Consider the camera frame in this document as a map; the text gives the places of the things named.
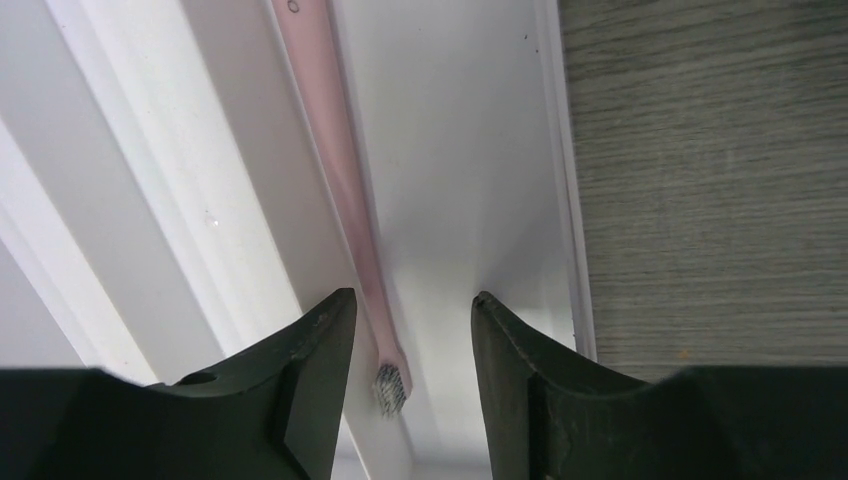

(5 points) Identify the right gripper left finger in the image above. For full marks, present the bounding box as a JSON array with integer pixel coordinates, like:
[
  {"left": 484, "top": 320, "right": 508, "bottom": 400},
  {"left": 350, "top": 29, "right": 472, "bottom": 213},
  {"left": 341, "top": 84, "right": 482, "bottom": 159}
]
[{"left": 1, "top": 288, "right": 357, "bottom": 479}]

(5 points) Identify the pink toothbrush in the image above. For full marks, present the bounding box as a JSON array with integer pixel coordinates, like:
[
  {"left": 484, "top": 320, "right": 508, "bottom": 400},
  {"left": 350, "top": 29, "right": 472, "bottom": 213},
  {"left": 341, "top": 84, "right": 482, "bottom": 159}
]
[{"left": 272, "top": 0, "right": 412, "bottom": 418}]

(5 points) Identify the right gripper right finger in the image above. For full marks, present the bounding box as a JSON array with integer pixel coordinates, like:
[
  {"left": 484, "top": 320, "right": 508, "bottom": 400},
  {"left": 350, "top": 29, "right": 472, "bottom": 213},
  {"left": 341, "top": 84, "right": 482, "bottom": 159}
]
[{"left": 471, "top": 292, "right": 847, "bottom": 479}]

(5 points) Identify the white plastic bin tray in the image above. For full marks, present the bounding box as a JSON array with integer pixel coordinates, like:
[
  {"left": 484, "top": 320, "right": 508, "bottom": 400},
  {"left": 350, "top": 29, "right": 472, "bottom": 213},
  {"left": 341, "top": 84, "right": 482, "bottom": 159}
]
[{"left": 1, "top": 1, "right": 596, "bottom": 479}]

